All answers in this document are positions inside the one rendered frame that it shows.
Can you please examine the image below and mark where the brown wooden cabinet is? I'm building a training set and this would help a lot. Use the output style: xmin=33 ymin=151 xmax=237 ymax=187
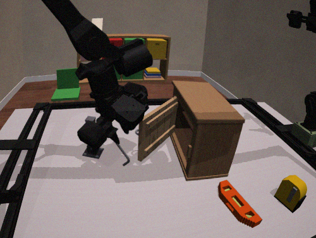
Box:
xmin=135 ymin=80 xmax=245 ymax=181

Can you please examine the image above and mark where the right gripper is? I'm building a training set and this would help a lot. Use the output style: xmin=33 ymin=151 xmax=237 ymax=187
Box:
xmin=287 ymin=10 xmax=316 ymax=33

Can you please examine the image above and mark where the orange torpedo level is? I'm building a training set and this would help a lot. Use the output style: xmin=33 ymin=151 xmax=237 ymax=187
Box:
xmin=218 ymin=180 xmax=263 ymax=228

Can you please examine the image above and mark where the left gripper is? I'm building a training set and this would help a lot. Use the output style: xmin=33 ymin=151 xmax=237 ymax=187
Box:
xmin=77 ymin=82 xmax=148 ymax=149

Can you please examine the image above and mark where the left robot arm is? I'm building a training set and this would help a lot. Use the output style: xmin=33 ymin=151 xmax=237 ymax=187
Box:
xmin=42 ymin=0 xmax=153 ymax=130

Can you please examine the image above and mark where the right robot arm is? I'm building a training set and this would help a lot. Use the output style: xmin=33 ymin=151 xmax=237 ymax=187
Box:
xmin=300 ymin=0 xmax=316 ymax=132

